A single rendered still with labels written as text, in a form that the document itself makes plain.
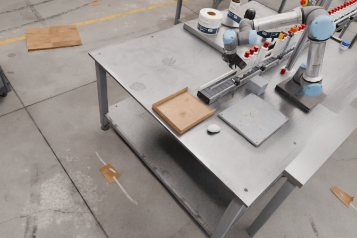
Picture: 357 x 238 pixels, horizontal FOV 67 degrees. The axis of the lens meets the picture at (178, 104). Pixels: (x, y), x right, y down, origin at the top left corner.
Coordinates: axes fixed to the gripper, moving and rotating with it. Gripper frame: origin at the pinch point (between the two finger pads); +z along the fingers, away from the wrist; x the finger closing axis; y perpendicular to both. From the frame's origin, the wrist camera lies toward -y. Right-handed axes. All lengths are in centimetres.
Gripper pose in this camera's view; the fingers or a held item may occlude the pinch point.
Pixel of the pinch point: (235, 68)
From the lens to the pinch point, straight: 191.3
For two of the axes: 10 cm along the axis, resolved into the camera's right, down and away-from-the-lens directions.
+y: -6.7, -5.8, 4.7
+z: 2.5, 4.2, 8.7
